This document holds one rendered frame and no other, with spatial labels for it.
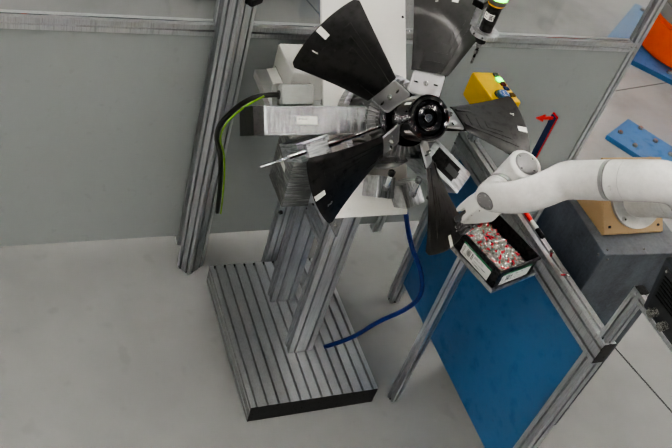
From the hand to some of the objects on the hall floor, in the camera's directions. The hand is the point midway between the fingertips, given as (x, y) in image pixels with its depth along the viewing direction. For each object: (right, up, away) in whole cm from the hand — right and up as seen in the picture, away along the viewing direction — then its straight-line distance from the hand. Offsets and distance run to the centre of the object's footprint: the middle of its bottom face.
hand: (464, 226), depth 214 cm
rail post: (+16, -92, +55) cm, 109 cm away
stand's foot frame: (-52, -44, +83) cm, 108 cm away
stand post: (-56, -35, +92) cm, 114 cm away
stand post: (-49, -51, +77) cm, 104 cm away
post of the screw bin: (-14, -64, +75) cm, 100 cm away
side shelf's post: (-62, -20, +107) cm, 125 cm away
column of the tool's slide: (-90, -19, +98) cm, 134 cm away
